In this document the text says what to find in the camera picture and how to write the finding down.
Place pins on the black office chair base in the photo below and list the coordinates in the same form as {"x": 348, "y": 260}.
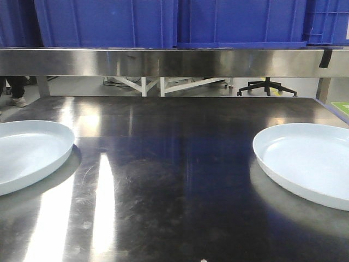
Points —
{"x": 267, "y": 84}

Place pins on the blue plastic crate, right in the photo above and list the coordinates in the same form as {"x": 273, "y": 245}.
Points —
{"x": 326, "y": 22}

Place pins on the white metal table frame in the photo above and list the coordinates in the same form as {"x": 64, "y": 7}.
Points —
{"x": 165, "y": 85}

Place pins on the light blue plate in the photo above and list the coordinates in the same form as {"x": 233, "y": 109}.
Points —
{"x": 31, "y": 150}
{"x": 309, "y": 160}

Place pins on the black tape strip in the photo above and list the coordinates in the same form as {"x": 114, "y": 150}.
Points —
{"x": 326, "y": 57}

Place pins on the blue plastic crate, left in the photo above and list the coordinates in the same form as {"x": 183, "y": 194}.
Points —
{"x": 139, "y": 24}

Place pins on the blue plastic crate, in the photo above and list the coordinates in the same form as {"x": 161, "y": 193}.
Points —
{"x": 139, "y": 24}
{"x": 326, "y": 22}
{"x": 241, "y": 24}

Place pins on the steel shelf post, right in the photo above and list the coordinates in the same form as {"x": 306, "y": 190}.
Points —
{"x": 322, "y": 89}

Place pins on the white sneaker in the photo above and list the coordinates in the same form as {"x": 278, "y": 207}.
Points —
{"x": 17, "y": 102}

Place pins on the steel shelf front rail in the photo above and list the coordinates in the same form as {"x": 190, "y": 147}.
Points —
{"x": 240, "y": 63}

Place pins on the blue plastic crate, centre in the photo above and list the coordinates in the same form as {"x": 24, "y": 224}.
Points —
{"x": 241, "y": 24}

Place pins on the steel shelf post, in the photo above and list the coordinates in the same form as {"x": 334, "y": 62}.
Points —
{"x": 322, "y": 89}
{"x": 43, "y": 86}

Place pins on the steel shelf post, left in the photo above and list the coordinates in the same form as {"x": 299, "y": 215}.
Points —
{"x": 43, "y": 86}

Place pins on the person's legs, dark trousers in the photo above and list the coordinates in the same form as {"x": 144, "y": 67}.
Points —
{"x": 16, "y": 83}

